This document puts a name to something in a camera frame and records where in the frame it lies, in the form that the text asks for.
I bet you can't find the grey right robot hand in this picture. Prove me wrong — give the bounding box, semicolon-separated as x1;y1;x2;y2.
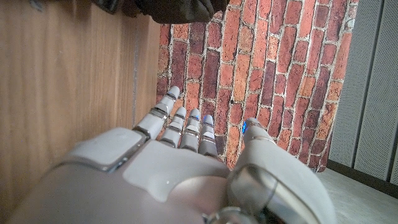
6;86;338;224

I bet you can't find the black backpack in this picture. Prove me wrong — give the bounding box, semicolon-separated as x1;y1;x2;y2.
90;0;231;25

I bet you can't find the printed brick backdrop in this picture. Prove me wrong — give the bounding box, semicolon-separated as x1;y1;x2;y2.
155;0;360;174

